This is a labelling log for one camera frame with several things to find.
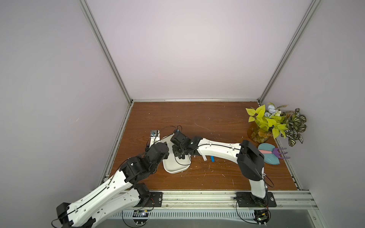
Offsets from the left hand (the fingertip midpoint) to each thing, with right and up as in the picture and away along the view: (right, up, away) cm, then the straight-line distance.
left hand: (165, 143), depth 73 cm
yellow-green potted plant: (+56, +12, +3) cm, 57 cm away
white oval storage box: (+2, -16, +14) cm, 21 cm away
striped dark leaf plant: (+71, +10, +2) cm, 71 cm away
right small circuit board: (+50, -36, -3) cm, 61 cm away
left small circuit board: (-13, -37, -1) cm, 39 cm away
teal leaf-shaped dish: (+64, -9, +19) cm, 68 cm away
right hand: (+4, -4, +12) cm, 13 cm away
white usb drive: (+23, -12, +15) cm, 30 cm away
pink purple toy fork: (+70, -9, +17) cm, 72 cm away
